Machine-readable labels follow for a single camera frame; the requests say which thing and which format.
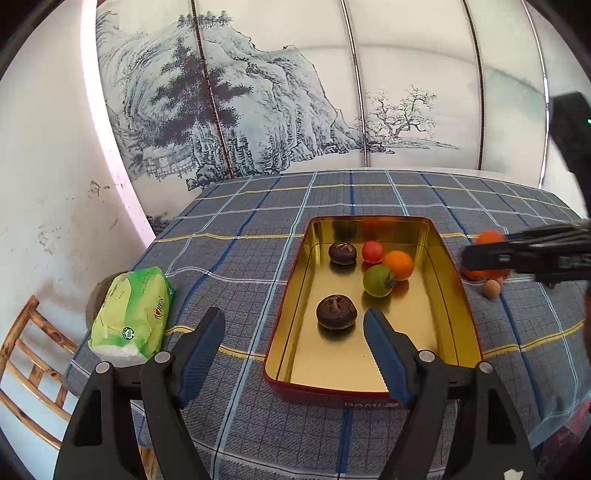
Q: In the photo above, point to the green tissue pack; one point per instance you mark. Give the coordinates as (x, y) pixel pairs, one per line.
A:
(131, 318)

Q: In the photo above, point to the landscape painted folding screen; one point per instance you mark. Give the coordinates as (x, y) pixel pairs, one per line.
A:
(415, 55)

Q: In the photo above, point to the small red tomato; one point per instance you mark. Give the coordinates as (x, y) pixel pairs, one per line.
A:
(372, 251)

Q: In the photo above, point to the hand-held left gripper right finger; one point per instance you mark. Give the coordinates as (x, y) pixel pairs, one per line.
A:
(388, 360)

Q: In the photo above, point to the red tin box gold interior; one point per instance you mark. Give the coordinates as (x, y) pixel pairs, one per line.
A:
(314, 364)

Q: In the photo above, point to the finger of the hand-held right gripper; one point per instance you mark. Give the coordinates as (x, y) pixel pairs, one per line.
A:
(563, 231)
(531, 258)

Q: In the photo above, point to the blue plaid tablecloth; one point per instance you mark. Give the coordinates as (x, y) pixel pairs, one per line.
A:
(258, 240)

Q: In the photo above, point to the wooden chair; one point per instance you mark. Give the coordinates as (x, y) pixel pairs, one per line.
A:
(21, 322)

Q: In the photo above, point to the green tomato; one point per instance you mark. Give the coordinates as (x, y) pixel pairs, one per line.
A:
(378, 281)

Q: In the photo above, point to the person's dark maroon clothing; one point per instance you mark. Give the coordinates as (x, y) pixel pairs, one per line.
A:
(568, 443)

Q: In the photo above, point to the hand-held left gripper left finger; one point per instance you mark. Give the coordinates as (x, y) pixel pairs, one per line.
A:
(203, 355)

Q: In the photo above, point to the dark purple mangosteen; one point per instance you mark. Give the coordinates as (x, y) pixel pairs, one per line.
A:
(342, 253)
(336, 313)

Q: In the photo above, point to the medium orange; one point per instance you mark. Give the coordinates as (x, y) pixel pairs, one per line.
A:
(398, 265)

